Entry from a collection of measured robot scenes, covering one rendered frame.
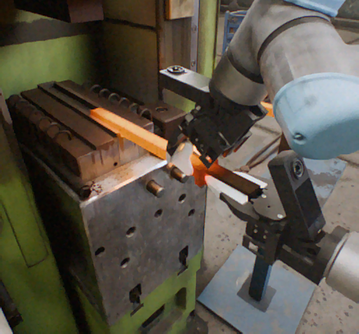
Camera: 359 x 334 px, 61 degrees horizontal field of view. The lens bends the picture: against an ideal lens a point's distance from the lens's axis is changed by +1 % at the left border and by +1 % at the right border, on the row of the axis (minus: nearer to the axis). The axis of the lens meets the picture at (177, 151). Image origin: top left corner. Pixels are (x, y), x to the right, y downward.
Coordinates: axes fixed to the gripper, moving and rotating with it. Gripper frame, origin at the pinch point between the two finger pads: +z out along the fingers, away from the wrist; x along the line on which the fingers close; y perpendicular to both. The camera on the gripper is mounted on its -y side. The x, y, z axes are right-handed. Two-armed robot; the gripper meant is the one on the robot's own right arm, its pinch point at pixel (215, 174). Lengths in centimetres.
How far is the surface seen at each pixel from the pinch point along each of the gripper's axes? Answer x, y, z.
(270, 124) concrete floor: 206, 102, 98
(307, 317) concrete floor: 58, 102, -10
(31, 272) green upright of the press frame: -25, 41, 40
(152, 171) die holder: 2.2, 10.9, 19.8
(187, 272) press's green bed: 15, 61, 21
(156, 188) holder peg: 0.7, 13.3, 16.8
